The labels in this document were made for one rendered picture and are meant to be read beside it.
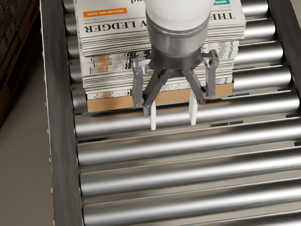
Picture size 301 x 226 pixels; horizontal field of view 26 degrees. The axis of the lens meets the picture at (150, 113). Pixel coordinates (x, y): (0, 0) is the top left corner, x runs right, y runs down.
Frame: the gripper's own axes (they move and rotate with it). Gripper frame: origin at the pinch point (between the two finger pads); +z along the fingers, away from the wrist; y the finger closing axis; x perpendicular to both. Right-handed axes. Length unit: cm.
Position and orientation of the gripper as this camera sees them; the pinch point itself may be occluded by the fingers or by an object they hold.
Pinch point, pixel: (172, 111)
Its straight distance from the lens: 112.3
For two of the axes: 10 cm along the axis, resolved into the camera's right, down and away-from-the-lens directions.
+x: 1.4, 8.2, -5.5
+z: 0.0, 5.5, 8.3
